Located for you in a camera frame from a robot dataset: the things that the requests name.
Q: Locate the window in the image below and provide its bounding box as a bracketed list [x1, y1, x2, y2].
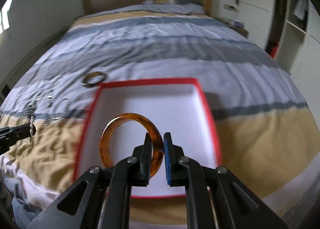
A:
[0, 0, 13, 34]

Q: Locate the striped duvet cover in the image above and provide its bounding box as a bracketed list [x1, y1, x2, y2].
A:
[1, 5, 319, 228]

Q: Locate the red jewelry box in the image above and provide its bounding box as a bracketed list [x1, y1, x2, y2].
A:
[72, 77, 223, 199]

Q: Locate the silver wristwatch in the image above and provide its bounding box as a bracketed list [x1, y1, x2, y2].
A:
[27, 89, 54, 146]

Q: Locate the amber tortoiseshell bangle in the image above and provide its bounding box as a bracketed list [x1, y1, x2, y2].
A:
[99, 113, 164, 178]

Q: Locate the grey pillow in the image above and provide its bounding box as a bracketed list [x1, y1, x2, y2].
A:
[142, 0, 205, 15]

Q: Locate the thin silver hoop bangle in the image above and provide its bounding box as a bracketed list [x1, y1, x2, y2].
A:
[44, 98, 70, 126]

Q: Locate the wooden nightstand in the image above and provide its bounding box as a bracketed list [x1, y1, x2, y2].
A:
[225, 22, 249, 38]

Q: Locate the dark jade bangle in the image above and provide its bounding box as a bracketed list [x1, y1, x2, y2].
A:
[81, 71, 107, 88]

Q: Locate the white wardrobe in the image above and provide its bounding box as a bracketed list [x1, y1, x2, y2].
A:
[238, 0, 319, 122]

